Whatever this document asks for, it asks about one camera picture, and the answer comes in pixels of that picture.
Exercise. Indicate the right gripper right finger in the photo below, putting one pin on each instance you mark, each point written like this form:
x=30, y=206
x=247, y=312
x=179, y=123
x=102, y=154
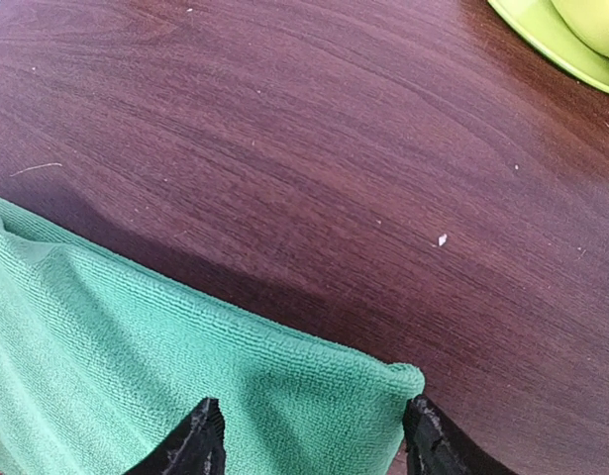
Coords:
x=437, y=446

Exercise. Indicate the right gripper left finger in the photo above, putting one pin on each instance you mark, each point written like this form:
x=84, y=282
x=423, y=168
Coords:
x=194, y=447

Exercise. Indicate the green microfiber towel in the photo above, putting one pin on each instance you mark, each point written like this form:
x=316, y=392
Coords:
x=101, y=358

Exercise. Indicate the green saucer plate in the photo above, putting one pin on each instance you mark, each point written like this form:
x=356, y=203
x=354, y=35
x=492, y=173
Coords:
x=540, y=25

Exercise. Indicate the green cup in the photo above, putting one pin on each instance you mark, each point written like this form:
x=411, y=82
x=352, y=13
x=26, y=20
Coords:
x=589, y=20

